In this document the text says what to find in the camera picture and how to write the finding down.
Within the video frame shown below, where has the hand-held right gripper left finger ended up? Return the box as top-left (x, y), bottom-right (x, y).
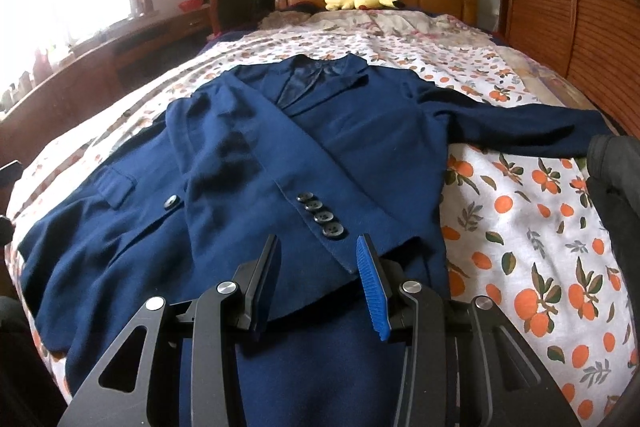
top-left (57, 234), bottom-right (281, 427)

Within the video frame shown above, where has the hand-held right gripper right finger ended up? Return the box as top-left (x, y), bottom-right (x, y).
top-left (354, 234), bottom-right (583, 427)

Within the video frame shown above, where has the navy blue suit jacket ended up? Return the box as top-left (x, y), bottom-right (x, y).
top-left (17, 53), bottom-right (623, 427)

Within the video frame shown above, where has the orange print bed sheet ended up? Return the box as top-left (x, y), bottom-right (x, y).
top-left (6, 9), bottom-right (637, 427)

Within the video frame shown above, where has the dark cloth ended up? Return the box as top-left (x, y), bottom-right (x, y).
top-left (586, 134), bottom-right (640, 268)

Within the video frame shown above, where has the beige floral quilt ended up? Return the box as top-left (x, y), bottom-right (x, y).
top-left (260, 6), bottom-right (481, 38)

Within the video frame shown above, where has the wooden desk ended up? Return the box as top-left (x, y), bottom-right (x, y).
top-left (0, 9), bottom-right (211, 142)

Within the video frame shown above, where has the wooden chair with dark bag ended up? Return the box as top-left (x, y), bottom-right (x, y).
top-left (209, 0), bottom-right (275, 35)

